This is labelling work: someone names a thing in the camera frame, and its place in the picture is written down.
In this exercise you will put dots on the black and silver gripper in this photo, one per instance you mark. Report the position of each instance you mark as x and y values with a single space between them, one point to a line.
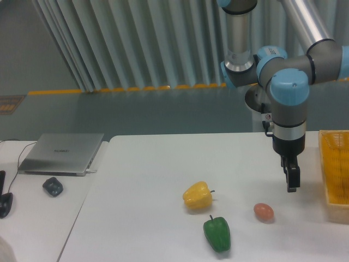
290 141

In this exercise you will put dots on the yellow bell pepper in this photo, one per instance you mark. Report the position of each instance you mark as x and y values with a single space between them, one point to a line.
198 196

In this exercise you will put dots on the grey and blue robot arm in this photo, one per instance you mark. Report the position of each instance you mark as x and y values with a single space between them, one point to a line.
285 81

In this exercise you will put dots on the yellow wicker basket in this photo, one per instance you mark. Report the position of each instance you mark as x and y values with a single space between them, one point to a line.
333 146

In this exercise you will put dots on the green bell pepper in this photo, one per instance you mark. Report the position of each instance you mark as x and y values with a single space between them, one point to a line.
217 233

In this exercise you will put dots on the brown egg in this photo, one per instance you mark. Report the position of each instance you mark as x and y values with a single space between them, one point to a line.
263 211

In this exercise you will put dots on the silver laptop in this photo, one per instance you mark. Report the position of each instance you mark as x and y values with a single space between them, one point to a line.
68 154

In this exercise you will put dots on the dark grey computer mouse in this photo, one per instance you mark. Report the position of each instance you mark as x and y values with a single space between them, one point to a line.
53 187

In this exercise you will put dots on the black handheld device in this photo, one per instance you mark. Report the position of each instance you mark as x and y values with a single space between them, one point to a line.
6 198

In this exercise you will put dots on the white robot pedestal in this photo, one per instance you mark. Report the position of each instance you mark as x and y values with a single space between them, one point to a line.
257 114

